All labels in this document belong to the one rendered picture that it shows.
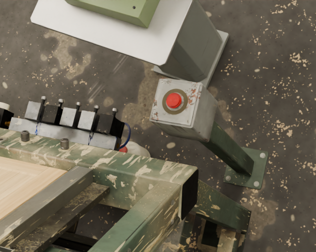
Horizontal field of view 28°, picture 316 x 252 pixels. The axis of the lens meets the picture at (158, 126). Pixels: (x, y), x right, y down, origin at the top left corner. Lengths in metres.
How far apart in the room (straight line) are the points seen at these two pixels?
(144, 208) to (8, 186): 0.38
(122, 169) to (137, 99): 1.06
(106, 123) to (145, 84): 0.87
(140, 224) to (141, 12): 0.70
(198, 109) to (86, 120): 0.41
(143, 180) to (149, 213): 0.20
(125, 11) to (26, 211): 0.69
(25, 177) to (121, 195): 0.26
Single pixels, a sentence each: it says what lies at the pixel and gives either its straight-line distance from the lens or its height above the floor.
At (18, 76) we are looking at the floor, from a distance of 2.96.
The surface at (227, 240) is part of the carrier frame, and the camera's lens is 2.26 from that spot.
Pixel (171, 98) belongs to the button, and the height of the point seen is 0.94.
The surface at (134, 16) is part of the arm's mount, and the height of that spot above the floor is 0.83.
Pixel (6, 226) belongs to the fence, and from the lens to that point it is 1.41.
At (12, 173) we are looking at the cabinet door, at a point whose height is 0.95.
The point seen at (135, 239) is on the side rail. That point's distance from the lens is 1.34.
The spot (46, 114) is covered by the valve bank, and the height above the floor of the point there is 0.76.
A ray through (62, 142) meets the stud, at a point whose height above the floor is 0.88.
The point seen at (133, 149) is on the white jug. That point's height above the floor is 0.16.
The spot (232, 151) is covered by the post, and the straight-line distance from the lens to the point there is 2.09.
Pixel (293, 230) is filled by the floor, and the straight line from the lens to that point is 2.40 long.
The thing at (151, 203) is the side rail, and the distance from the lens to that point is 1.46.
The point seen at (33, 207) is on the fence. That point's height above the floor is 1.11.
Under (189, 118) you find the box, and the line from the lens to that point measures 1.56.
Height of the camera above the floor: 2.38
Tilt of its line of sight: 66 degrees down
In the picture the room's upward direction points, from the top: 53 degrees counter-clockwise
